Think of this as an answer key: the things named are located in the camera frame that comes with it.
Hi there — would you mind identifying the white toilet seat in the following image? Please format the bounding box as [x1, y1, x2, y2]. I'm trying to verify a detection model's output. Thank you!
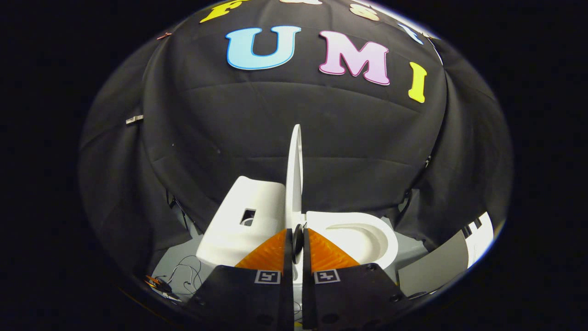
[305, 211, 399, 272]

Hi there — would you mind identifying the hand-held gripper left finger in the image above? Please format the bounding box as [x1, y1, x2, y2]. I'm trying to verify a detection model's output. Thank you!
[188, 228, 294, 331]

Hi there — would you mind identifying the white toilet tank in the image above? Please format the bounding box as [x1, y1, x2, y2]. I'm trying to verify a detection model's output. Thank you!
[197, 176, 288, 267]

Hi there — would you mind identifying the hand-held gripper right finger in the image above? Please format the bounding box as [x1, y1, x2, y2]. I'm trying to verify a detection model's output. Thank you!
[302, 228, 414, 331]

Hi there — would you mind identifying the white panel with black marks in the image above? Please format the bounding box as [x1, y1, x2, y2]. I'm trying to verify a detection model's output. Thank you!
[462, 211, 494, 268]

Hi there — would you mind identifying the grey board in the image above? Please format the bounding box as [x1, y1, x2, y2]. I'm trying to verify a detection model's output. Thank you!
[397, 230, 469, 297]

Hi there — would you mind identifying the black backdrop cloth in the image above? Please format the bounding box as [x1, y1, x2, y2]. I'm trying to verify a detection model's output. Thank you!
[78, 0, 513, 276]

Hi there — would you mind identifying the round black lid knob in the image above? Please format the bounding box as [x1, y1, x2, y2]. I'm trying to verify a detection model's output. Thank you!
[292, 224, 305, 265]

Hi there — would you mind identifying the tangled thin cable bundle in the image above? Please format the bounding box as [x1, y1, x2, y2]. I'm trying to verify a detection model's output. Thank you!
[145, 255, 204, 302]

